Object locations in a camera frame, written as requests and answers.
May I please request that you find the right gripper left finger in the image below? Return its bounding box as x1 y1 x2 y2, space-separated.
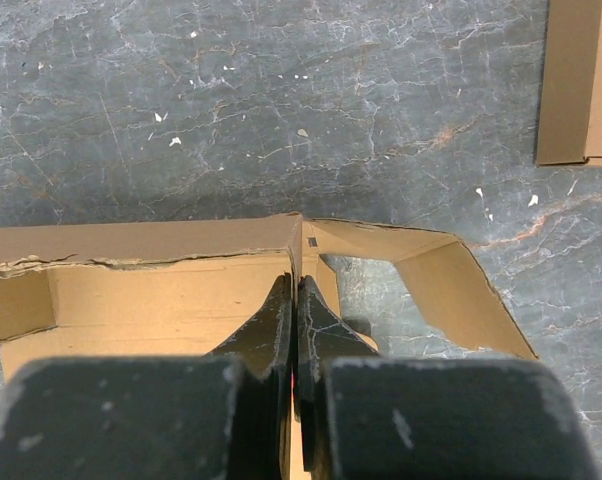
0 274 294 479

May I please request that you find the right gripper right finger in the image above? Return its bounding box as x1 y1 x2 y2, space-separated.
294 277 598 479

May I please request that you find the brown cardboard box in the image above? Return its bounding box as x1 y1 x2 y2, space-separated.
0 211 540 480
535 0 602 167

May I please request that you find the closed brown cardboard box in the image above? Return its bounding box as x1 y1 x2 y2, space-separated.
535 0 602 167

